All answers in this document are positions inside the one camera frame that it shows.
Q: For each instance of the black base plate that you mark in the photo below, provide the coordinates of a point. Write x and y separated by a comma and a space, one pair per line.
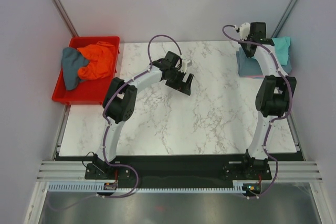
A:
184, 170

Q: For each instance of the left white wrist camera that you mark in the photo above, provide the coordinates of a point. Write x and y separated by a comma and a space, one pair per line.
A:
185, 64

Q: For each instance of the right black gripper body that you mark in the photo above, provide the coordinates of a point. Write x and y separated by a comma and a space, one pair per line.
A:
247, 52

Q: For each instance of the white slotted cable duct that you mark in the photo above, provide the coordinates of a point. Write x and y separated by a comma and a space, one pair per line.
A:
101, 187

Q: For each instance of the grey blue crumpled shirt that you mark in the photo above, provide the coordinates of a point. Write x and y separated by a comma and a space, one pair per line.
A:
72, 60

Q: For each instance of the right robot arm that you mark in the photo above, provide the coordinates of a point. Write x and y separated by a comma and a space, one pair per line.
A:
273, 100

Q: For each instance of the teal t shirt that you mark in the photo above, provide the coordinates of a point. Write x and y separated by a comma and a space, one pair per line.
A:
281, 46

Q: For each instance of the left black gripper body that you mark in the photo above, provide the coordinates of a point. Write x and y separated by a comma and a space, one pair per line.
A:
175, 79

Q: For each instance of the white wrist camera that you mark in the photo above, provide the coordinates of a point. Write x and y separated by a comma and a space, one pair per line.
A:
243, 30
185, 64

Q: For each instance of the orange t shirt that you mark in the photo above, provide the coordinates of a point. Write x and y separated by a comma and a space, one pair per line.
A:
101, 57

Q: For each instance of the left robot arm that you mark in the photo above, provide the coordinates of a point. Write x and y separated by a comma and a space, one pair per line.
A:
119, 105

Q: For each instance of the aluminium frame rail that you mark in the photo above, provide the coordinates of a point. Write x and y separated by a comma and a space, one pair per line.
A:
288, 171

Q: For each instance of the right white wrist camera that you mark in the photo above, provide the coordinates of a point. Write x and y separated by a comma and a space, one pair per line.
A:
243, 30

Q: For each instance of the folded grey blue shirt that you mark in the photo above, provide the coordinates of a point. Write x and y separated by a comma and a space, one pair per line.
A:
250, 66

